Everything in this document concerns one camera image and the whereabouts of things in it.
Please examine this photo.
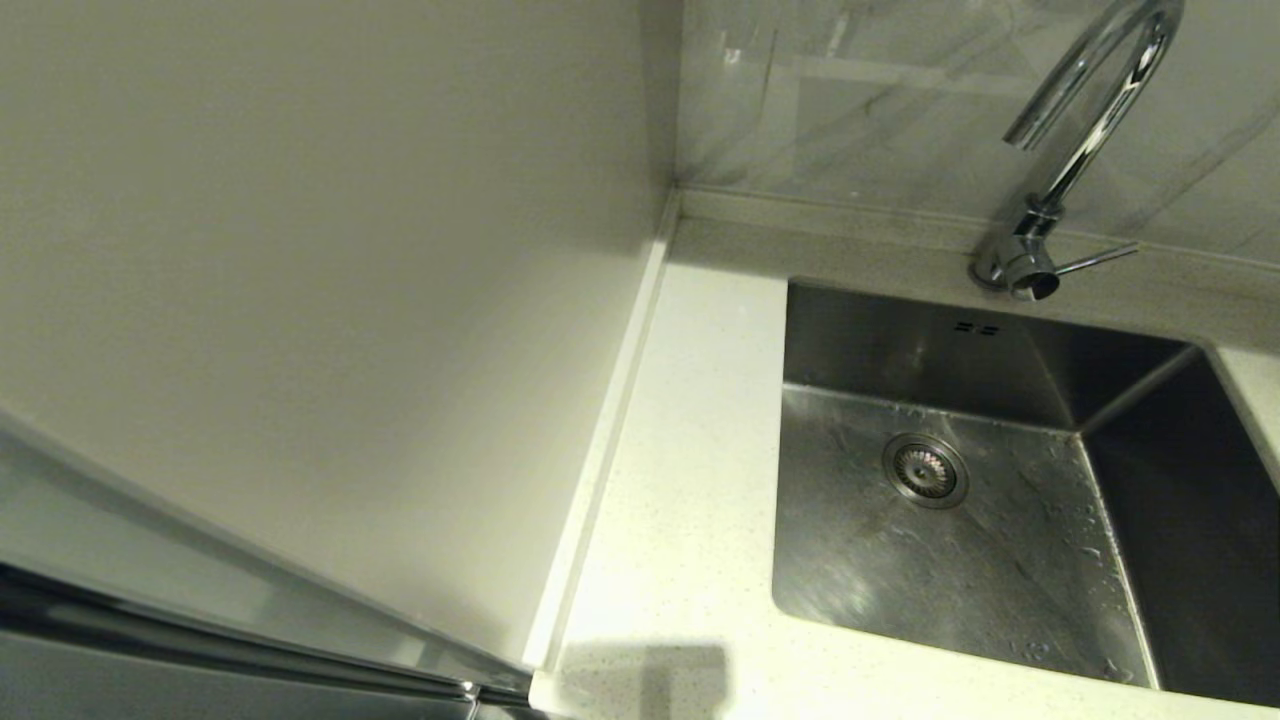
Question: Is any chrome faucet lever handle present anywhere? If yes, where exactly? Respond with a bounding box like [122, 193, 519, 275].
[1052, 243, 1141, 279]

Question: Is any stainless steel sink basin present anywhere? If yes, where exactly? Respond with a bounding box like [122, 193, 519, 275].
[770, 277, 1280, 711]

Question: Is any round metal drain strainer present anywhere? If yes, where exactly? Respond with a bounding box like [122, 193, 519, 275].
[882, 432, 970, 510]

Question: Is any chrome gooseneck faucet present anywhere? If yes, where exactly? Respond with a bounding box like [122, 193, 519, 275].
[968, 0, 1186, 303]

